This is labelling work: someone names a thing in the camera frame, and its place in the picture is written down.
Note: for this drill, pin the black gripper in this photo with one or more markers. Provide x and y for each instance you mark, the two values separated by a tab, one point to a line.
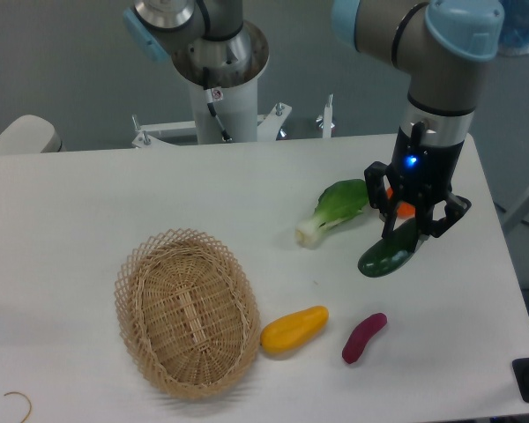
417	170

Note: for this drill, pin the dark green cucumber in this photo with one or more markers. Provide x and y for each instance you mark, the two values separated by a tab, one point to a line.
391	252

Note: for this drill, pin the grey robot arm, blue caps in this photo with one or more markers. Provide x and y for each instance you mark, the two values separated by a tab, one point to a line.
444	46

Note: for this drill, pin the oval woven wicker basket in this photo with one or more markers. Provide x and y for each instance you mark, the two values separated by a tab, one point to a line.
187	314

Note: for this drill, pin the orange carrot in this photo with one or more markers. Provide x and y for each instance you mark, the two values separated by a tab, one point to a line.
405	210

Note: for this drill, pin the green bok choy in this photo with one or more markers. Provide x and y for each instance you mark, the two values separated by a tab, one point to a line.
339	203

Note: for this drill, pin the purple sweet potato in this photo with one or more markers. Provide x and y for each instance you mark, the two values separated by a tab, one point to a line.
361	335

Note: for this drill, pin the yellow pepper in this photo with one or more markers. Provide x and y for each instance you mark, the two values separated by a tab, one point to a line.
292	331

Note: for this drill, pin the blue plastic bag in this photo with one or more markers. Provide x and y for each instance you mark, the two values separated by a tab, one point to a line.
514	37

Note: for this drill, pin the white chair back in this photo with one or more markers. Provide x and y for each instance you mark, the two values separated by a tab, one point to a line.
30	134

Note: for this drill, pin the white pedestal base frame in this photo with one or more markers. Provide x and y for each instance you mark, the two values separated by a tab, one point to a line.
265	127

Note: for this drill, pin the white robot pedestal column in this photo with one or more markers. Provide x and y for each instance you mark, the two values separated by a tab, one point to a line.
222	81

